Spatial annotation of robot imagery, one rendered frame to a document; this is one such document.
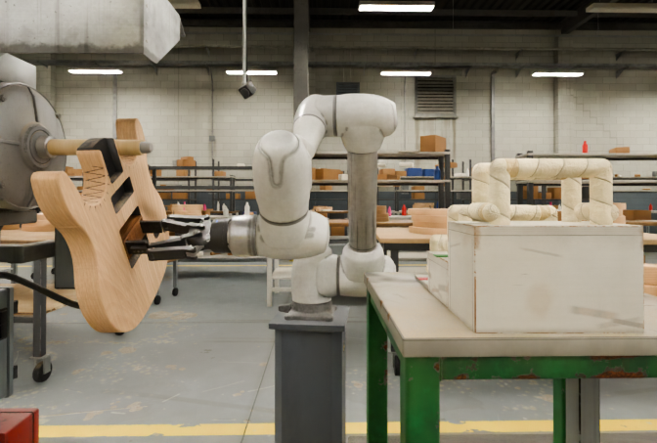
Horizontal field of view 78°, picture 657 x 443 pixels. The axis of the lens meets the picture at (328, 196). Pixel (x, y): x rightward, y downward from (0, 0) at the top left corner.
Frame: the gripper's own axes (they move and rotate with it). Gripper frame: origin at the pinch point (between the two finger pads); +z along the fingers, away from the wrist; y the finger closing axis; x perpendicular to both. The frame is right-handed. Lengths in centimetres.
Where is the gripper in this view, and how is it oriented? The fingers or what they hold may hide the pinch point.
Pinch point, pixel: (137, 236)
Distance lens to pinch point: 97.3
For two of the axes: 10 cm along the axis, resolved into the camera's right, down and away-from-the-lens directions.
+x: 0.0, -8.7, -4.9
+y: -0.2, -4.9, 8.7
